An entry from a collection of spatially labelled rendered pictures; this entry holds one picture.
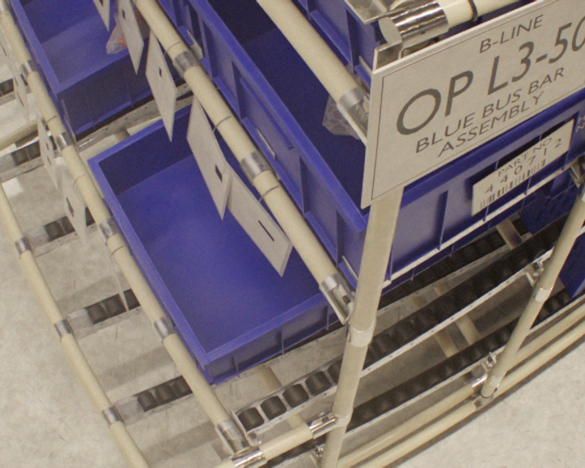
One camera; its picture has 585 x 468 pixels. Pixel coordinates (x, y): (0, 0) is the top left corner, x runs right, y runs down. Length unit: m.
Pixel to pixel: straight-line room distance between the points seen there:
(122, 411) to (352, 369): 0.62
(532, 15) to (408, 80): 0.14
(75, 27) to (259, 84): 0.80
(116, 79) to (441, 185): 0.75
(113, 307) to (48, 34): 0.52
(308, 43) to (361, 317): 0.37
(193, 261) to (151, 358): 0.76
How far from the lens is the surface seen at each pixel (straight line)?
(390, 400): 2.08
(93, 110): 1.86
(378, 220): 1.11
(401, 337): 1.70
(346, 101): 1.04
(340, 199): 1.20
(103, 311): 2.04
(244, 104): 1.43
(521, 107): 1.07
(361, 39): 0.99
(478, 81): 0.96
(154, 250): 1.76
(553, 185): 1.79
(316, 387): 1.67
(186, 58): 1.55
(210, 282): 1.73
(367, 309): 1.29
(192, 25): 1.50
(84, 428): 2.44
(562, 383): 2.54
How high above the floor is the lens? 2.31
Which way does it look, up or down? 63 degrees down
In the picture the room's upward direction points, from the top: 1 degrees clockwise
